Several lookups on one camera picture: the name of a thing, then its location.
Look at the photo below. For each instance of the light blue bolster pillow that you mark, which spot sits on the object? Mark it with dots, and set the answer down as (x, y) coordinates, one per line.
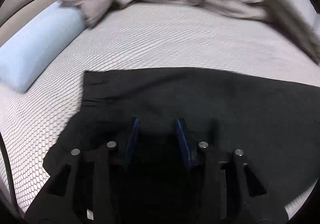
(32, 49)

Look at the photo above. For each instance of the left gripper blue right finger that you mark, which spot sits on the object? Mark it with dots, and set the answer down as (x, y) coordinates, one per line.
(227, 188)

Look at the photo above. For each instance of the white mesh mattress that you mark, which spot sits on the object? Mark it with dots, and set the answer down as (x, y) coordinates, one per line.
(139, 36)

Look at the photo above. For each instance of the dark grey duvet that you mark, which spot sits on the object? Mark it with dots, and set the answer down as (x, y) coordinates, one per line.
(295, 26)

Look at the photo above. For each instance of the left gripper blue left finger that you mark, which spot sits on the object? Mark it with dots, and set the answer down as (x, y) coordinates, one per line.
(84, 183)

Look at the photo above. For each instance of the black pants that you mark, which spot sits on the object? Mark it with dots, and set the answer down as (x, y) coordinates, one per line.
(275, 123)

